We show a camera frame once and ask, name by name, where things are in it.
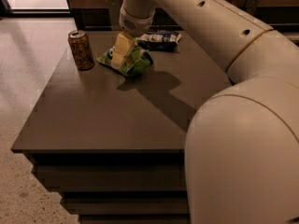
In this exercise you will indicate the green rice chip bag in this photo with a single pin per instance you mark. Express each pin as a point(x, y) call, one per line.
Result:
point(138, 61)

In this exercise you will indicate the orange soda can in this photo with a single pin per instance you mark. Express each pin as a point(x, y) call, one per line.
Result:
point(81, 50)

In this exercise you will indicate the metal rail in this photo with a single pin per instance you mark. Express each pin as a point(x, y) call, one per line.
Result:
point(108, 27)

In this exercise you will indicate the grey drawer cabinet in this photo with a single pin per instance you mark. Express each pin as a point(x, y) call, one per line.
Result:
point(113, 147)

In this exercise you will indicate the blue white snack bag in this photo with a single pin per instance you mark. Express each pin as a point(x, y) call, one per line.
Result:
point(160, 41)

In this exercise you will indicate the metal bracket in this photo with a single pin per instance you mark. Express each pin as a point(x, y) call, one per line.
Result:
point(250, 6)
point(114, 7)

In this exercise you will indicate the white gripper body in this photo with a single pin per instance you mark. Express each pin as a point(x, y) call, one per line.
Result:
point(135, 23)

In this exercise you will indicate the left metal bracket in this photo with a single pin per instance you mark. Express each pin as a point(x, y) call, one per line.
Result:
point(114, 7)

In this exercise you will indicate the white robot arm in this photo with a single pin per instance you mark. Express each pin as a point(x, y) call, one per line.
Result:
point(242, 146)

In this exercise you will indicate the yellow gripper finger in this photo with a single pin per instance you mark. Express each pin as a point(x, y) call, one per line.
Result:
point(124, 45)

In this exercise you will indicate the right metal bracket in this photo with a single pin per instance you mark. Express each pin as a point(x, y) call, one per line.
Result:
point(250, 6)

